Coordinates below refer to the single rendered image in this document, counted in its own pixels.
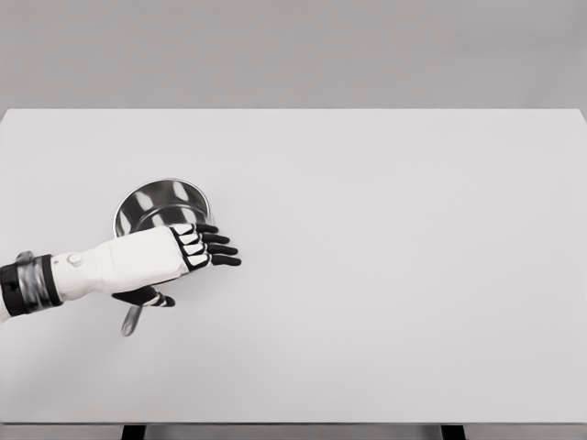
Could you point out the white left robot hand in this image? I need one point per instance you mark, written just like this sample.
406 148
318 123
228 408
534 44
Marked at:
147 256

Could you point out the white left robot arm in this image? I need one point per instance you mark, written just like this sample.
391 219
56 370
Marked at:
50 275

